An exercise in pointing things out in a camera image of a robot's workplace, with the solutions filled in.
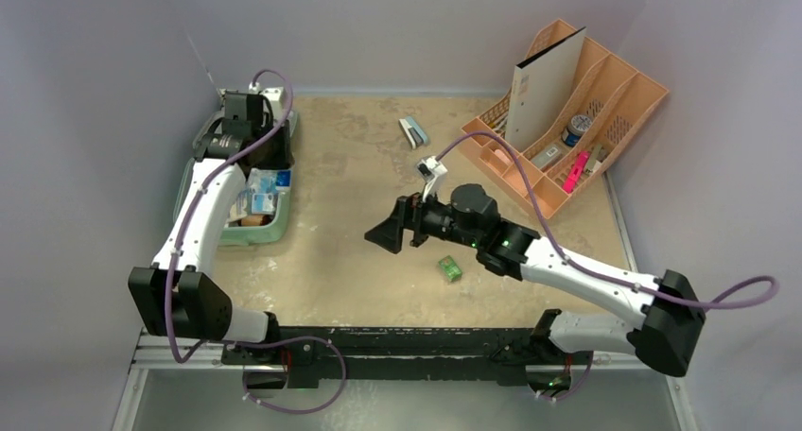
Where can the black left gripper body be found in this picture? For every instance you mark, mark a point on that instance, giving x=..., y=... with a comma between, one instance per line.
x=274, y=151

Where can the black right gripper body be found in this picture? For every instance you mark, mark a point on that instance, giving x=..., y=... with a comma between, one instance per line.
x=409, y=221

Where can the clear zip bag of pads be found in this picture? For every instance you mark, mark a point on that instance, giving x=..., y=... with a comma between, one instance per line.
x=263, y=189

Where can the green small medicine box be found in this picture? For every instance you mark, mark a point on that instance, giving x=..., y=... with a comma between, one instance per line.
x=450, y=269

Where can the brown bottle orange cap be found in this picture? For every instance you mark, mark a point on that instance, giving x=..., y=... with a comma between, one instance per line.
x=255, y=220

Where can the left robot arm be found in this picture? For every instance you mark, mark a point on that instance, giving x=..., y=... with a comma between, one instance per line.
x=175, y=295

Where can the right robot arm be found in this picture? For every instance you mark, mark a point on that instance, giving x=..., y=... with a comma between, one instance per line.
x=655, y=319

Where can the mint green storage case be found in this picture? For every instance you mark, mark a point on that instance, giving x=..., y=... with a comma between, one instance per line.
x=235, y=235

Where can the blue white stapler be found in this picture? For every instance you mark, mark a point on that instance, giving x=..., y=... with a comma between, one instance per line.
x=415, y=135

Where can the pink eraser in organizer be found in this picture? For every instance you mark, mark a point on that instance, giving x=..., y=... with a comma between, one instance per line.
x=501, y=160

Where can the grey box in organizer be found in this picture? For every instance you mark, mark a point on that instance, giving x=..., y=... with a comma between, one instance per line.
x=547, y=157

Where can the pink marker in organizer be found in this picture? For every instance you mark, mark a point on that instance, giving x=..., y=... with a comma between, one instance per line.
x=575, y=172

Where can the white folder in organizer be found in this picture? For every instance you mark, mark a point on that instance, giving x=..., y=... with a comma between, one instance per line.
x=542, y=84

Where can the pink desk organizer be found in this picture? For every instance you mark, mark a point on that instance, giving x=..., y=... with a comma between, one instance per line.
x=572, y=109

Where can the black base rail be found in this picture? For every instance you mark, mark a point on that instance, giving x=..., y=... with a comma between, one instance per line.
x=509, y=357

